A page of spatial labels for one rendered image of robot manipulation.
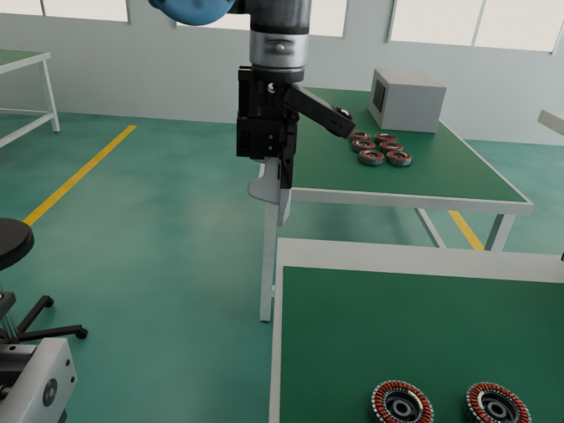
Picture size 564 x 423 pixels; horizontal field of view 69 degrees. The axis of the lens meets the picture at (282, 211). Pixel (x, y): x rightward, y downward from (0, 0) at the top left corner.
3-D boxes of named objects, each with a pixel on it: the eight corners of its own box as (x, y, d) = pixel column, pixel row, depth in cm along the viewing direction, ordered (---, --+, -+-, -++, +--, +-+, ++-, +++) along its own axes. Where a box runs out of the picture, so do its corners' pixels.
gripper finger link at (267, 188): (246, 224, 57) (249, 159, 58) (289, 226, 57) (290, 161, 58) (245, 223, 54) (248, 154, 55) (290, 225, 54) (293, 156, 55)
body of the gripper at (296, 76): (239, 143, 62) (240, 60, 57) (295, 145, 63) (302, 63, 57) (236, 162, 56) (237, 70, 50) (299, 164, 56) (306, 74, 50)
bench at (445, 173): (251, 327, 196) (257, 186, 159) (268, 171, 357) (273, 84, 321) (478, 341, 198) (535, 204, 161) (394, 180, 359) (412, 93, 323)
